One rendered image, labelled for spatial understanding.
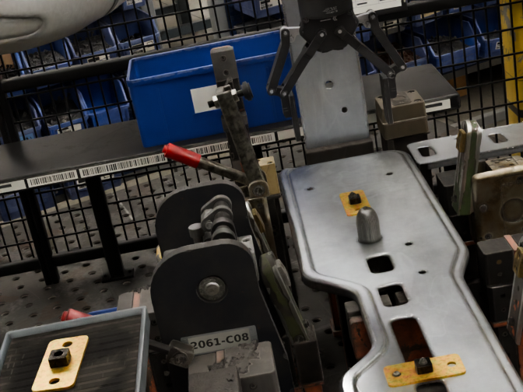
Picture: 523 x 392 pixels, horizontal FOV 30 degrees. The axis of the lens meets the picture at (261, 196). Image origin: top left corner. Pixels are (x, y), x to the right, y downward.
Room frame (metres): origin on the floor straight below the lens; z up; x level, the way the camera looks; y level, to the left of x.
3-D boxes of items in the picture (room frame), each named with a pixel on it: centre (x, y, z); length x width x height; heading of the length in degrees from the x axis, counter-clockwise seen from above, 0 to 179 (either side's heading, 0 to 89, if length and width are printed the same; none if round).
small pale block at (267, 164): (1.43, -0.01, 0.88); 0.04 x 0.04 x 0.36; 0
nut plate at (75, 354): (0.77, 0.21, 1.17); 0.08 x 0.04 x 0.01; 175
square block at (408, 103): (1.62, -0.27, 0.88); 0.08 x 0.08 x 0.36; 0
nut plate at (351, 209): (1.35, -0.14, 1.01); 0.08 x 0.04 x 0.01; 0
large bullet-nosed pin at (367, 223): (1.22, -0.14, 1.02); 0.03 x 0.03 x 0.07
